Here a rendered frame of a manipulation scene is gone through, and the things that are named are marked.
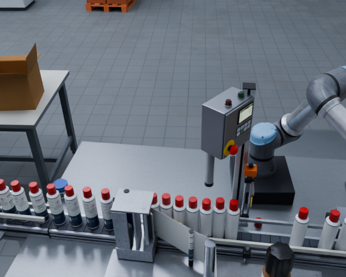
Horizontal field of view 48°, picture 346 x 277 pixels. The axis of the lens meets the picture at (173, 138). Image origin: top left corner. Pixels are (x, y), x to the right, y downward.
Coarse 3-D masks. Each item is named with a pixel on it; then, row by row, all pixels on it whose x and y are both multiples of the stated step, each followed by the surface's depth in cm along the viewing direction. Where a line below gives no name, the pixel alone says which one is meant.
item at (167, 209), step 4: (164, 196) 149; (168, 196) 149; (164, 200) 149; (168, 200) 149; (160, 204) 152; (164, 204) 151; (168, 204) 151; (172, 204) 152; (160, 208) 152; (164, 208) 150; (168, 208) 150; (172, 208) 152; (160, 212) 154; (164, 212) 151; (168, 212) 151; (172, 212) 154; (168, 216) 153; (172, 216) 155
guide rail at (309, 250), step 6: (216, 240) 153; (222, 240) 153; (228, 240) 153; (234, 240) 153; (252, 246) 152; (258, 246) 151; (264, 246) 151; (294, 246) 150; (306, 252) 150; (312, 252) 149; (318, 252) 149; (324, 252) 148; (330, 252) 148; (336, 252) 147; (342, 252) 147
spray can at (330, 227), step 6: (336, 210) 142; (330, 216) 142; (336, 216) 140; (330, 222) 142; (336, 222) 142; (324, 228) 145; (330, 228) 143; (336, 228) 142; (324, 234) 146; (330, 234) 144; (336, 234) 145; (324, 240) 147; (330, 240) 146; (318, 246) 152; (324, 246) 149; (330, 246) 148
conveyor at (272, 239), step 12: (60, 228) 164; (72, 228) 164; (84, 228) 164; (240, 240) 157; (252, 240) 157; (264, 240) 157; (276, 240) 157; (288, 240) 157; (312, 240) 156; (300, 252) 152
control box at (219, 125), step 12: (216, 96) 133; (228, 96) 133; (252, 96) 133; (204, 108) 129; (216, 108) 126; (228, 108) 126; (240, 108) 129; (204, 120) 131; (216, 120) 127; (228, 120) 126; (204, 132) 134; (216, 132) 130; (228, 132) 129; (204, 144) 137; (216, 144) 132; (228, 144) 132; (240, 144) 139; (216, 156) 135
